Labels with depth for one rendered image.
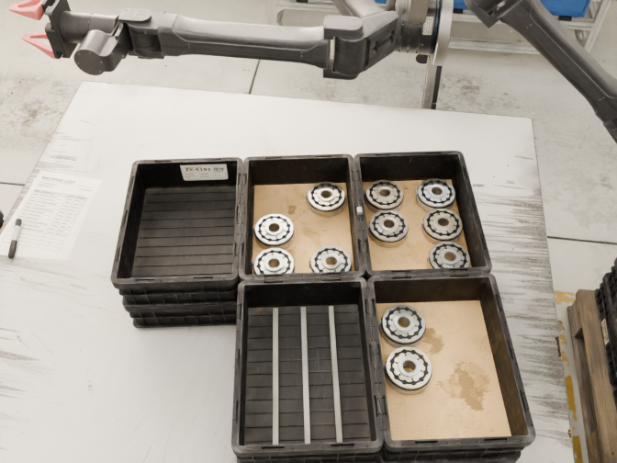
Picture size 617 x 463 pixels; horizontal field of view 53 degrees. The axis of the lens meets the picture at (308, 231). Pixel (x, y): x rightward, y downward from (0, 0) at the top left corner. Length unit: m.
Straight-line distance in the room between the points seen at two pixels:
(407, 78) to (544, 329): 2.02
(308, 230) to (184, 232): 0.33
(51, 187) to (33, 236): 0.19
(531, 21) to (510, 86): 2.38
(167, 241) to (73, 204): 0.43
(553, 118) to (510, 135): 1.23
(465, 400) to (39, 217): 1.32
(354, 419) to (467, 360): 0.30
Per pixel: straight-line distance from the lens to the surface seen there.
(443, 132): 2.13
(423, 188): 1.73
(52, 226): 1.98
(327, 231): 1.65
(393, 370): 1.42
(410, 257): 1.62
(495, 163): 2.07
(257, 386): 1.43
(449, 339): 1.51
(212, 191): 1.76
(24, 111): 3.56
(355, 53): 1.14
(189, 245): 1.65
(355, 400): 1.42
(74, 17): 1.28
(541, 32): 1.17
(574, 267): 2.80
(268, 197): 1.73
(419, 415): 1.42
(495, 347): 1.49
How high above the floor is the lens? 2.14
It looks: 53 degrees down
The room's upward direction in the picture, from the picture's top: 1 degrees counter-clockwise
